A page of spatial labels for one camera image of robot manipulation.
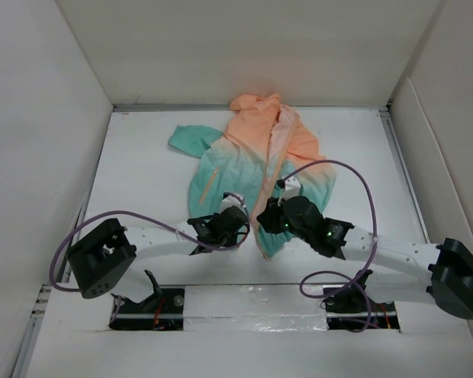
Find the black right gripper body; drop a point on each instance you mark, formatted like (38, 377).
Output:
(299, 232)

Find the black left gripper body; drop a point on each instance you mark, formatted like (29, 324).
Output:
(216, 214)

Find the orange and teal gradient jacket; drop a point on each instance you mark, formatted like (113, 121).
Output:
(263, 142)

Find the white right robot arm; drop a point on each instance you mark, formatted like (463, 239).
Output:
(441, 274)

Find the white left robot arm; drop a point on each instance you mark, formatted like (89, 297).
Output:
(108, 259)

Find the clear plastic taped strip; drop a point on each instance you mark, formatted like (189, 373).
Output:
(251, 308)

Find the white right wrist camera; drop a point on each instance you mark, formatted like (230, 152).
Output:
(290, 187)

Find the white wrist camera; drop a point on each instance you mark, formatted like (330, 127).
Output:
(290, 187)
(231, 199)

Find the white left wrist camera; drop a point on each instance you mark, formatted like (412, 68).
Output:
(231, 199)

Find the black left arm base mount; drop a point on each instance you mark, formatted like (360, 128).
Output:
(161, 311)

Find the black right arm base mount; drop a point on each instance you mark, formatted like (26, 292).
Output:
(348, 311)

